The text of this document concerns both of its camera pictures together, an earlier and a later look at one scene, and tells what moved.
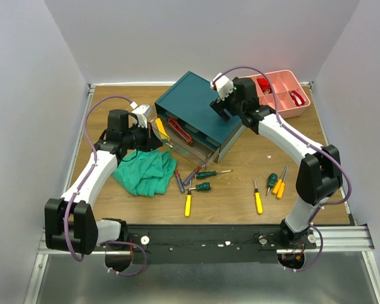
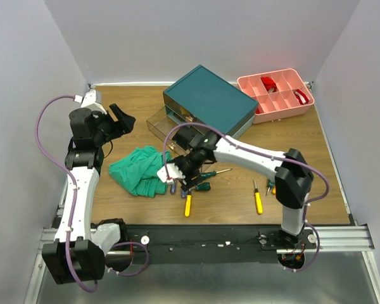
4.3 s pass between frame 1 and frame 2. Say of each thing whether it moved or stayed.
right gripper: moved
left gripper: moved
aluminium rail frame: stayed
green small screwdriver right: stayed
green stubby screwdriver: stayed
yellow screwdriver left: stayed
